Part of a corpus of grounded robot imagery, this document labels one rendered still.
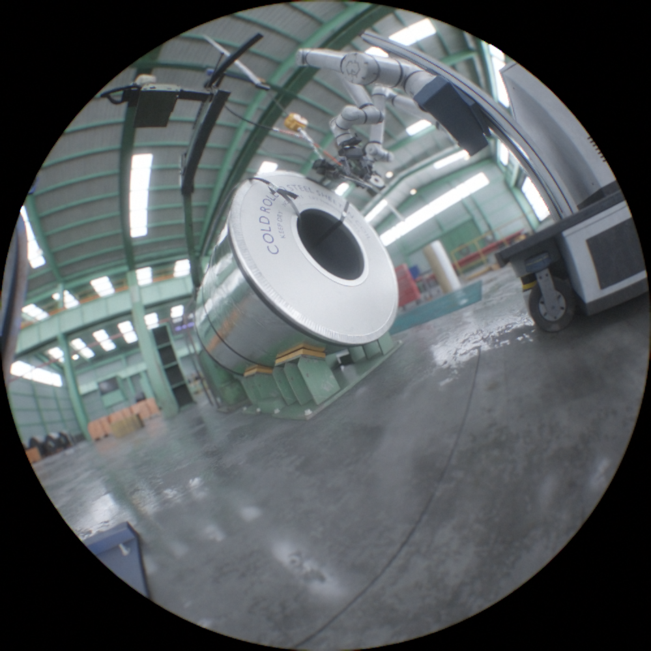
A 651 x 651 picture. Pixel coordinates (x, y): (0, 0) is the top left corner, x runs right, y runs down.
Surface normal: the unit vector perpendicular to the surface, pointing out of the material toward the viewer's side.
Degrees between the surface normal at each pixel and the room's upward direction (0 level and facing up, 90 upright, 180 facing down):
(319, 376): 90
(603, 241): 90
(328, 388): 90
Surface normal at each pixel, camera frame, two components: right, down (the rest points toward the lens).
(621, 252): -0.77, 0.33
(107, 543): 0.72, -0.36
